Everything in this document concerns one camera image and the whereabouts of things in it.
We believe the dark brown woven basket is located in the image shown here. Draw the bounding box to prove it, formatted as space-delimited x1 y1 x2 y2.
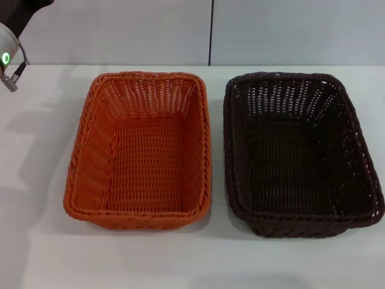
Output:
223 71 385 238

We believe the orange woven plastic basket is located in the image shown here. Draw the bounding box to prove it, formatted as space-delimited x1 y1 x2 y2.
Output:
62 71 212 231

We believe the grey cable with metal connector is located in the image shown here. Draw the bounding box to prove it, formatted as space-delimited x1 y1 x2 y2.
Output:
1 43 29 91

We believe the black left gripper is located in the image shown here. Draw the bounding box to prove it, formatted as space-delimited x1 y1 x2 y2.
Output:
0 0 54 40

